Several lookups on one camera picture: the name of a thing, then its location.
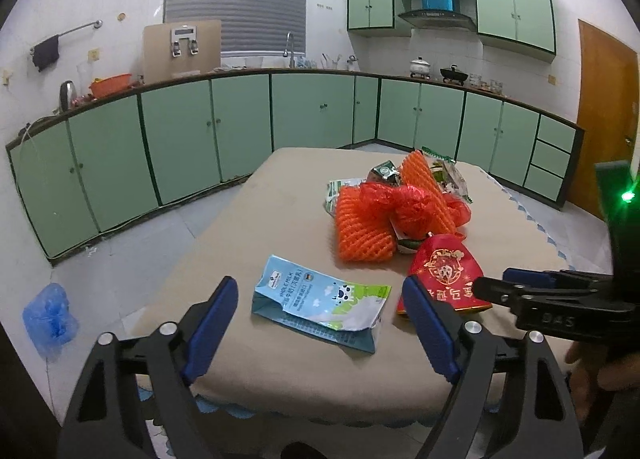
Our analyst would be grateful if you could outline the green kitchen cabinets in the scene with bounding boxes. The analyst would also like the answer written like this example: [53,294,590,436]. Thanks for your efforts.
[346,0,557,57]
[5,70,585,267]

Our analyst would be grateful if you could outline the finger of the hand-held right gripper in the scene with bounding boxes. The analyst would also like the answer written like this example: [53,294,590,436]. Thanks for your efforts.
[501,267,621,290]
[472,276,638,335]

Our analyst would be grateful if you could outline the small orange foam net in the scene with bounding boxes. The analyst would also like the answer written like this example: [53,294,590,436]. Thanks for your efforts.
[400,150,458,240]

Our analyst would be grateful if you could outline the white green packet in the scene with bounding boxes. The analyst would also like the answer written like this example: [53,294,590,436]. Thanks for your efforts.
[327,178,363,214]

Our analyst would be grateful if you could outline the dark towel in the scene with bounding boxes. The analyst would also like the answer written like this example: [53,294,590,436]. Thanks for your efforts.
[31,36,61,72]

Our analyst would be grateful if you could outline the person's right hand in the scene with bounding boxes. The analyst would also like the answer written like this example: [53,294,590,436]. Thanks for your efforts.
[565,341,640,422]

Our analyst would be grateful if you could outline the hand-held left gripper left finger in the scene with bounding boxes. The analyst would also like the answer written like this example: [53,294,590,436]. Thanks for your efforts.
[57,275,241,459]

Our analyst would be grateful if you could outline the range hood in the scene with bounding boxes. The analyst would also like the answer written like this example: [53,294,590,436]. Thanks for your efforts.
[397,0,478,32]

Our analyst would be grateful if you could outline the clear green-edged snack wrapper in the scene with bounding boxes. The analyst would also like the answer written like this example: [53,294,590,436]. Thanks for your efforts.
[422,146,473,204]

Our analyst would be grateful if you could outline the wooden door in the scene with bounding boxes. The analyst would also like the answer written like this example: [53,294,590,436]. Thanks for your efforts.
[567,19,640,222]

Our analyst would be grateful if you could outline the blue milk carton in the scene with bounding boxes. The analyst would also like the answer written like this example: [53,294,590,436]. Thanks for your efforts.
[250,254,392,355]

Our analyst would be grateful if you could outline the small green drink carton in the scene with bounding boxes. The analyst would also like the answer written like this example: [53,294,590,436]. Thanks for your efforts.
[369,160,403,187]

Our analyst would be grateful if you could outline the large orange foam net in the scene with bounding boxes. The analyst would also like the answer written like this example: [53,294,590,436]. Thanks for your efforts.
[334,185,396,264]

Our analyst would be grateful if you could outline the blue plastic bag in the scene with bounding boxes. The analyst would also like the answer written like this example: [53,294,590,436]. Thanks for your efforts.
[22,283,80,360]

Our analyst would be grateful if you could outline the metal towel rail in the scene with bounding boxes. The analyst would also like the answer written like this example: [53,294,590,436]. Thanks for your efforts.
[30,20,103,54]

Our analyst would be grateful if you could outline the green upper kitchen cabinets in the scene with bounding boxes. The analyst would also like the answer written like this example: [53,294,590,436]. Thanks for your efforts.
[346,0,557,57]

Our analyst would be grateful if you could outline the wooden board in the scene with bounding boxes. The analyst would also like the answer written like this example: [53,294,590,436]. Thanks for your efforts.
[142,20,222,82]

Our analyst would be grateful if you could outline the red gold printed packet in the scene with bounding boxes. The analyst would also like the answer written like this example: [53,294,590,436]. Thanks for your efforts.
[396,234,493,317]

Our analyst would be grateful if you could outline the red plastic bag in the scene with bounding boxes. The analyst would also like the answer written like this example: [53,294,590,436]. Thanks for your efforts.
[361,181,472,240]

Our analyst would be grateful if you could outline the green lower kitchen cabinets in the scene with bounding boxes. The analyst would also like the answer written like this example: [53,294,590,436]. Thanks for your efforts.
[5,70,585,267]

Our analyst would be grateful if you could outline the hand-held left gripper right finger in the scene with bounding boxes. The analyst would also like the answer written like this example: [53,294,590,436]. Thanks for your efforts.
[401,275,586,459]

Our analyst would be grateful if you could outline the orange plastic basin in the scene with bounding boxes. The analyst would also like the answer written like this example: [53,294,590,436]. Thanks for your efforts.
[90,74,133,98]

